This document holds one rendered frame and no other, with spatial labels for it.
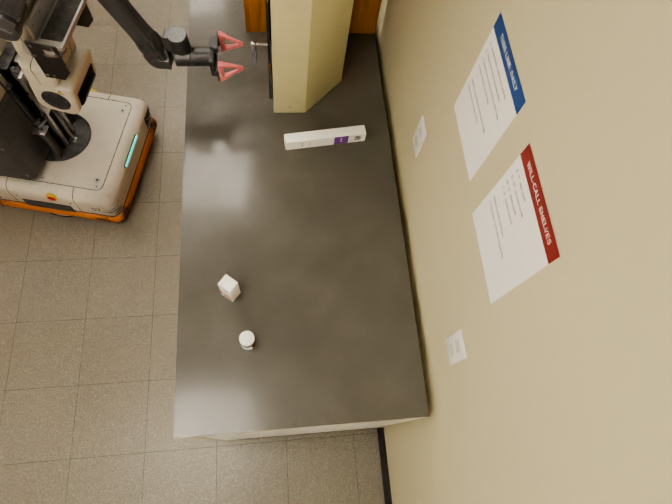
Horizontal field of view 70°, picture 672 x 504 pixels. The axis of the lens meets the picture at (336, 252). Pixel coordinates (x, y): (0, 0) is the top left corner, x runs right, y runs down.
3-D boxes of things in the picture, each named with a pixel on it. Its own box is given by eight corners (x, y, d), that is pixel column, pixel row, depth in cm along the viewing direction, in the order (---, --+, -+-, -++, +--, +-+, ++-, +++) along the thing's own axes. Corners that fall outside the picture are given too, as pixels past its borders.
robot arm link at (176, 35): (157, 44, 151) (153, 68, 149) (146, 17, 140) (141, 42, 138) (196, 48, 152) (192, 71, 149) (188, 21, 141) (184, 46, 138)
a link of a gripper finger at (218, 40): (242, 29, 150) (211, 30, 149) (242, 47, 147) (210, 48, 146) (244, 46, 156) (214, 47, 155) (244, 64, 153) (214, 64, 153)
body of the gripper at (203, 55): (215, 35, 148) (190, 35, 148) (214, 61, 145) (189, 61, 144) (218, 51, 154) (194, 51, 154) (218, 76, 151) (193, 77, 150)
